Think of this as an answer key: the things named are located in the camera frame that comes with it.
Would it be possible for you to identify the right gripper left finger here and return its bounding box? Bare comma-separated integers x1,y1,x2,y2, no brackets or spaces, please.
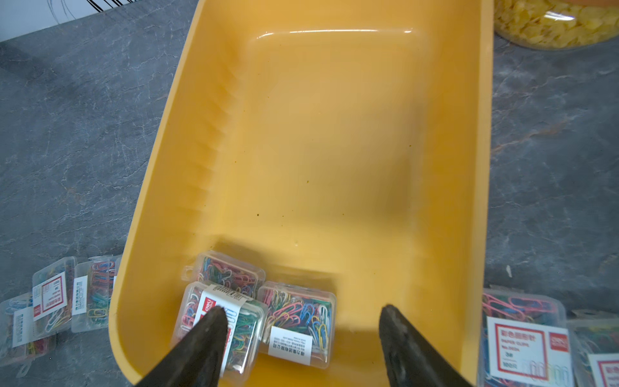
136,306,228,387

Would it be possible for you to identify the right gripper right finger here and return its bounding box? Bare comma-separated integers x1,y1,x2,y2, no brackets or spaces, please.
379,305,470,387

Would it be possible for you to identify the paper clip box table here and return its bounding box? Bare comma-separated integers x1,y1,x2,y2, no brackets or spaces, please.
71,256,122,333
567,310,618,387

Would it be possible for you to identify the yellow plastic tray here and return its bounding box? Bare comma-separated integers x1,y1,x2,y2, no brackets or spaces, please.
110,1,493,386

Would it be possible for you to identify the clear paper clip box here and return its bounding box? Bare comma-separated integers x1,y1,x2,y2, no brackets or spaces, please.
257,282,337,369

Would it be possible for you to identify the red lid corn jar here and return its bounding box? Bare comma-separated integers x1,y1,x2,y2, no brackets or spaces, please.
494,0,618,50

